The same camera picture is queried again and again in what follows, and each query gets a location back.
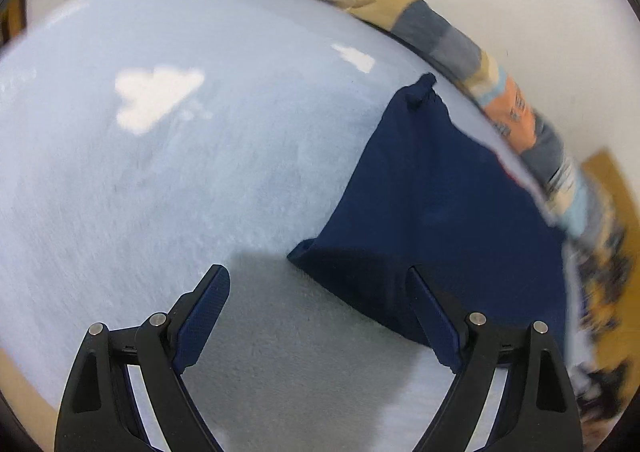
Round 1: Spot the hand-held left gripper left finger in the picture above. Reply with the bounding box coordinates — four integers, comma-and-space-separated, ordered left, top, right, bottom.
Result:
54, 265, 232, 452

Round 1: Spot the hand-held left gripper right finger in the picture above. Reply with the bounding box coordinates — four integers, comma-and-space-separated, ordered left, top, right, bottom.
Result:
407, 266, 585, 452

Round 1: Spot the navy work jacket red collar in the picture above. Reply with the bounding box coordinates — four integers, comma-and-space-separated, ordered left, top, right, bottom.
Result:
286, 73, 568, 348

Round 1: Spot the light blue cloud bed sheet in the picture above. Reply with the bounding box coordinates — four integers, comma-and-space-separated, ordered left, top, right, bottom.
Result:
0, 0, 601, 452

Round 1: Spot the dark yellow patterned cloth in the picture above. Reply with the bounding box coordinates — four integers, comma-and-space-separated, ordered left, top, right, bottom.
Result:
562, 222, 636, 433

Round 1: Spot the wooden headboard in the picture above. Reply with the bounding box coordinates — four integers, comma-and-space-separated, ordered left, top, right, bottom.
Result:
580, 147, 640, 383

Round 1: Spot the rolled patchwork quilt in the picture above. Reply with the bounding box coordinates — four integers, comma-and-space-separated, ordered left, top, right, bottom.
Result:
205, 0, 621, 240

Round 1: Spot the wooden furniture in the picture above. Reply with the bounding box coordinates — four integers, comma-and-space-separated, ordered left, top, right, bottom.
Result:
0, 0, 26, 43

